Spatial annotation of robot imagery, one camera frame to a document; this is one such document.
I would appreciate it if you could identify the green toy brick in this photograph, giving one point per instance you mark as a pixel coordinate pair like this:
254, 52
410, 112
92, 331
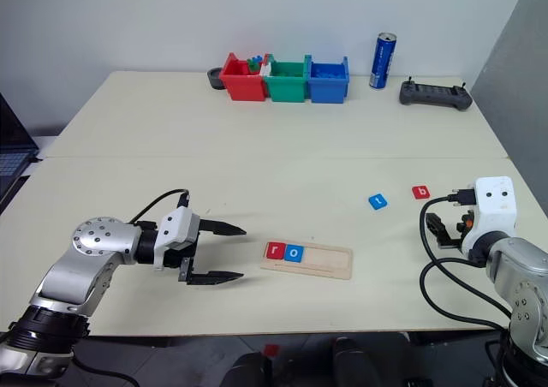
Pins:
253, 66

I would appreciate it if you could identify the dark laptop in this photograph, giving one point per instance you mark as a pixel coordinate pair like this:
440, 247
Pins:
13, 156

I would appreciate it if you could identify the blue drink can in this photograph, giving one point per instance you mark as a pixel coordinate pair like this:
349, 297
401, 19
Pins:
382, 61

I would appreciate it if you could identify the green plastic bin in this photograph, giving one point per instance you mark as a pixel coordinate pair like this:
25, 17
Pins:
286, 89

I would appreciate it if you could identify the blue letter block o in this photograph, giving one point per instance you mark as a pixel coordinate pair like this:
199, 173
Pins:
293, 253

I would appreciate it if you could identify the dark grey round dish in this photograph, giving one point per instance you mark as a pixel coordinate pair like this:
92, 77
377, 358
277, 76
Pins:
214, 79

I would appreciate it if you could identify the red letter block r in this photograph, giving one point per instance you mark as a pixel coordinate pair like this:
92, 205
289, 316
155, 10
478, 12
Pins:
275, 251

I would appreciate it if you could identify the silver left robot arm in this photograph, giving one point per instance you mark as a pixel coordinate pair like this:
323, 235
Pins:
94, 241

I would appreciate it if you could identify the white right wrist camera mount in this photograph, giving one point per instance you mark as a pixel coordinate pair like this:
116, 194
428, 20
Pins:
492, 216

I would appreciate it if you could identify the red plastic bin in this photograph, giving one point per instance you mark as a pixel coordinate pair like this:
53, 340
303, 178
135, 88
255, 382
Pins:
242, 87

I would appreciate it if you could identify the white toy brick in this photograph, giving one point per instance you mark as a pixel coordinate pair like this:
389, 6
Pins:
265, 68

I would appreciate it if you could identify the red letter block b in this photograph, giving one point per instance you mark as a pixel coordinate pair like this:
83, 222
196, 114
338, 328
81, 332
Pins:
421, 192

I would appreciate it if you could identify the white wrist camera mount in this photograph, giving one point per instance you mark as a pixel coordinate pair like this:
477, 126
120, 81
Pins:
492, 216
175, 228

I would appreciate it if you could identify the blue toy bricks pile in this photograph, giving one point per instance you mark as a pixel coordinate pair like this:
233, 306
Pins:
327, 72

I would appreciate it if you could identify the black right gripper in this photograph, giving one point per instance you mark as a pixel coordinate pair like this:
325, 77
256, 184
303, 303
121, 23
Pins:
462, 226

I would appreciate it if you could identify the blue toy brick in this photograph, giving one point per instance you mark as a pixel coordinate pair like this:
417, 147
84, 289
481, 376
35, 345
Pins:
256, 59

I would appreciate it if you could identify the dark grey remote controller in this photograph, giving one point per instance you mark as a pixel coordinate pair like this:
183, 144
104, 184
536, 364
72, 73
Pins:
434, 96

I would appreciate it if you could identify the blue plastic bin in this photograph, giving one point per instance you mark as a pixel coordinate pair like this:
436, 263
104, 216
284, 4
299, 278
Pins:
327, 91

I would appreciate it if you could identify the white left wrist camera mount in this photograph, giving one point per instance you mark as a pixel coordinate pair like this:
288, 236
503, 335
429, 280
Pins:
175, 228

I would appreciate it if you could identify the wooden letter tray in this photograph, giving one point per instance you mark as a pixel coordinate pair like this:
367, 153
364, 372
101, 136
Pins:
325, 263

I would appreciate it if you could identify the small red object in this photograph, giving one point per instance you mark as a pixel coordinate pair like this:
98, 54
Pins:
271, 349

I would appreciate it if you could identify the blue letter block t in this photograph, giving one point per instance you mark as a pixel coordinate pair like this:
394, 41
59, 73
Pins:
378, 201

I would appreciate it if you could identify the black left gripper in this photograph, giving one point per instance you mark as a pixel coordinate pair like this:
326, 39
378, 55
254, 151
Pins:
171, 258

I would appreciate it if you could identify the dark rounded shape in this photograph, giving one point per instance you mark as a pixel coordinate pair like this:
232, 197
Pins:
248, 370

